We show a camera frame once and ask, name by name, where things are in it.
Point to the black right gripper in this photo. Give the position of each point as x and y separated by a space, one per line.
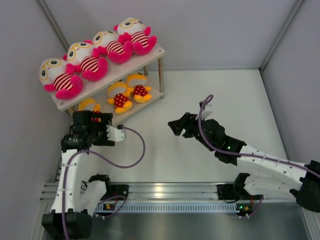
188 123

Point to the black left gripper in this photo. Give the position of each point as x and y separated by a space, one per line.
106 119

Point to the yellow plush back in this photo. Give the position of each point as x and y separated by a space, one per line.
89 104

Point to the yellow plush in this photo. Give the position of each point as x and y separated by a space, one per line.
137 85
89 104
118 96

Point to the yellow plush front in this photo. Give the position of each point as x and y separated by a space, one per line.
118 96

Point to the pink panda plush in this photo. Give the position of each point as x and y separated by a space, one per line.
107 42
87 60
58 76

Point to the pink panda plush face-down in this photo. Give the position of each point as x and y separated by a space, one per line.
138 34

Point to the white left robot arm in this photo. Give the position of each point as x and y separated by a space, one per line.
71 215

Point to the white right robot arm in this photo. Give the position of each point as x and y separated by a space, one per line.
261 174

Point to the white two-tier shelf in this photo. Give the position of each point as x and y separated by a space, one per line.
144 70

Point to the left corner metal profile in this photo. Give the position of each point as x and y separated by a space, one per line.
44 8

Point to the corner metal profile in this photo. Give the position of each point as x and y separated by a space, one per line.
44 8
288 21

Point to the right corner metal profile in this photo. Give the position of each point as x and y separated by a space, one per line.
288 21

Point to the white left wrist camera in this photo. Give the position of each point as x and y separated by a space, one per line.
115 133

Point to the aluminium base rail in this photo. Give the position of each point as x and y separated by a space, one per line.
169 191

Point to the grey slotted cable duct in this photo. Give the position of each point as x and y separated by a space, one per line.
166 207

